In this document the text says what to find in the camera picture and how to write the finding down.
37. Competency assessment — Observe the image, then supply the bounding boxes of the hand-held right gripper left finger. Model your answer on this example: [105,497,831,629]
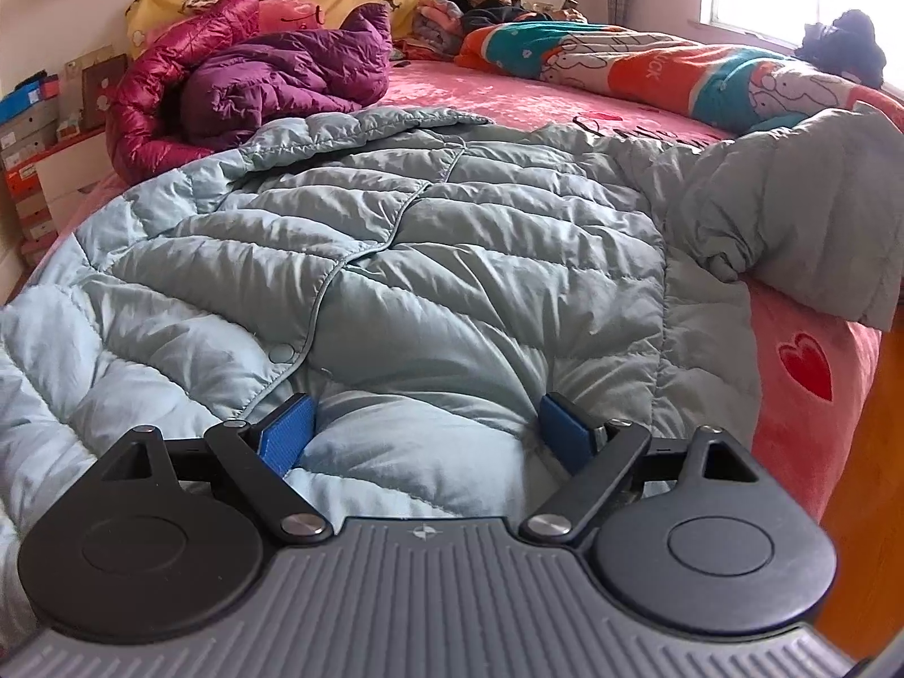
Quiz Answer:
[92,395,336,546]

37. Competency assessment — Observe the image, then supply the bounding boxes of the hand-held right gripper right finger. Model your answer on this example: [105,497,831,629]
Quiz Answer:
[519,394,770,546]

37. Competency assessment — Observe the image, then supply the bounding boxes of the light grey-blue down jacket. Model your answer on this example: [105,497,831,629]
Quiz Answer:
[0,102,904,651]

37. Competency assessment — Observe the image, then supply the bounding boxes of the pile of folded clothes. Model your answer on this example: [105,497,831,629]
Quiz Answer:
[410,0,468,59]

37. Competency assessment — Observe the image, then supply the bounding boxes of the dark clothes heap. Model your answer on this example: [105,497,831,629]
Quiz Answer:
[436,0,567,33]

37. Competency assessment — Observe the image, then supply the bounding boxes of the black clothes on windowsill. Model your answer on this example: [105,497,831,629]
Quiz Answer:
[794,8,888,90]

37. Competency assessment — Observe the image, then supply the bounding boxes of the white nightstand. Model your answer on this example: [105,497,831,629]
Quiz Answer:
[35,127,123,228]

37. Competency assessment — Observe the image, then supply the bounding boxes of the pink printed blanket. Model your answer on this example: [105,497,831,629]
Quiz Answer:
[67,56,904,525]

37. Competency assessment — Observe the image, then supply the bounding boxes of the purple down jacket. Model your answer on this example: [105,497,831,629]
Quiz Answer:
[180,3,394,157]

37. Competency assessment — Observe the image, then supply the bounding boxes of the colourful cartoon quilt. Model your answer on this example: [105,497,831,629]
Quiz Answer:
[455,21,904,141]

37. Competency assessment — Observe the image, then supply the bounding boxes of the stack of shoeboxes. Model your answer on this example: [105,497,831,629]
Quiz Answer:
[0,71,62,271]

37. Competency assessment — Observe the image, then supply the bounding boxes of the shiny red down jacket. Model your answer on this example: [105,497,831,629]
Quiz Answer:
[106,0,266,186]

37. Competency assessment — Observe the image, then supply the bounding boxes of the brown cardboard box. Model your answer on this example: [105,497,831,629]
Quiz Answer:
[63,46,128,132]

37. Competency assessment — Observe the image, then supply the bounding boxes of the pink pillow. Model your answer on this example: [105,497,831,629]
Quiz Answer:
[258,0,347,33]

